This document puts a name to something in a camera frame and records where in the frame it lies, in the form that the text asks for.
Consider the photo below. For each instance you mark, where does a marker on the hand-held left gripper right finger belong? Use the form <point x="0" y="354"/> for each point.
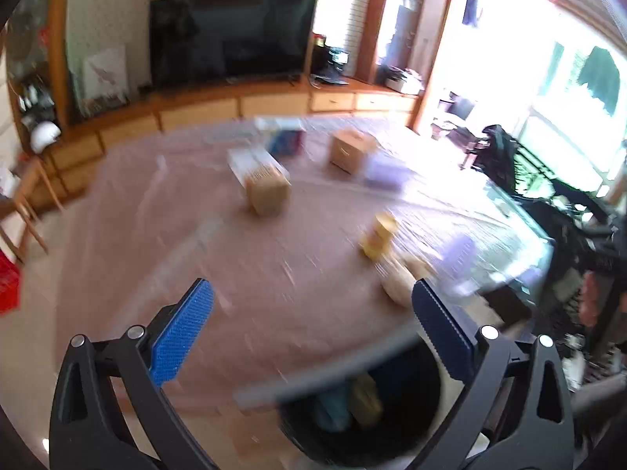
<point x="441" y="328"/>

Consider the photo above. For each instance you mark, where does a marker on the beige bread roll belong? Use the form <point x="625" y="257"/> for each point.
<point x="401" y="279"/>

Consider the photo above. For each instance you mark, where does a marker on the person's right forearm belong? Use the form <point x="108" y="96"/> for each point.
<point x="600" y="401"/>

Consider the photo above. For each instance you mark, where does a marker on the black chair with dark jacket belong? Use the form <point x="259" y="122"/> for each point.
<point x="504" y="156"/>

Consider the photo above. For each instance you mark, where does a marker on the blue hanging garment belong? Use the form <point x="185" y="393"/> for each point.
<point x="471" y="7"/>

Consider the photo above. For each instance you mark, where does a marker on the white carton box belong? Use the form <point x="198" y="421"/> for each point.
<point x="247" y="161"/>

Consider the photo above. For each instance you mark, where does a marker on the white bag on cabinet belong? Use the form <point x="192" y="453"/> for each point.
<point x="404" y="81"/>

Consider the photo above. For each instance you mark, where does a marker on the brown cardboard box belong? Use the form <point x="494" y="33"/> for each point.
<point x="268" y="193"/>
<point x="350" y="152"/>

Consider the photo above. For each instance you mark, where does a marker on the yellow plastic cup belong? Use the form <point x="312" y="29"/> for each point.
<point x="378" y="237"/>

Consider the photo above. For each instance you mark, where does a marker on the framed animal picture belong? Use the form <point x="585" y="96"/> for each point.
<point x="105" y="78"/>

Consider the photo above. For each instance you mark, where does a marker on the black trash bin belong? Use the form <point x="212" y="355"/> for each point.
<point x="392" y="431"/>

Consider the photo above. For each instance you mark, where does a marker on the red plastic crate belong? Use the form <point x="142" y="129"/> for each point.
<point x="9" y="284"/>

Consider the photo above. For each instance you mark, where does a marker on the small purple packet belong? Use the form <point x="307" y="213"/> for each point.
<point x="460" y="259"/>

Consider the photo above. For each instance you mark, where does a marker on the black flat screen television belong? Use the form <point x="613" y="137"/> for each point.
<point x="230" y="36"/>

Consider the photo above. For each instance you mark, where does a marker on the long wooden drawer cabinet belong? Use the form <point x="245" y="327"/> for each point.
<point x="205" y="112"/>

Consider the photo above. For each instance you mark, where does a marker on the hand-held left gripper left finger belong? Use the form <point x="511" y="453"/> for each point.
<point x="181" y="328"/>

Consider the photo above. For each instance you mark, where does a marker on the wooden chair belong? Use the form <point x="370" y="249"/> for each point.
<point x="27" y="200"/>

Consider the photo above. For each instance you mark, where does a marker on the blue and white box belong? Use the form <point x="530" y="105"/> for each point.
<point x="284" y="137"/>

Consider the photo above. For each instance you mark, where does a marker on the flat purple packet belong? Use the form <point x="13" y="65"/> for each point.
<point x="389" y="174"/>

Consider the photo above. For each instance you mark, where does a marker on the black coffee machine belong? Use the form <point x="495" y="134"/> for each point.
<point x="333" y="61"/>

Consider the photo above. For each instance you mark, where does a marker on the person's right hand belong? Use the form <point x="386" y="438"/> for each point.
<point x="595" y="298"/>

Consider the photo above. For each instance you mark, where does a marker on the dark green hanging garment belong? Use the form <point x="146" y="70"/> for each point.
<point x="600" y="78"/>

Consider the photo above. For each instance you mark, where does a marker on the dark armchair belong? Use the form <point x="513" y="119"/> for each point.
<point x="460" y="112"/>

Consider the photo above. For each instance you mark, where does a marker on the white helmet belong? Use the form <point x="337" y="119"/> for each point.
<point x="45" y="136"/>

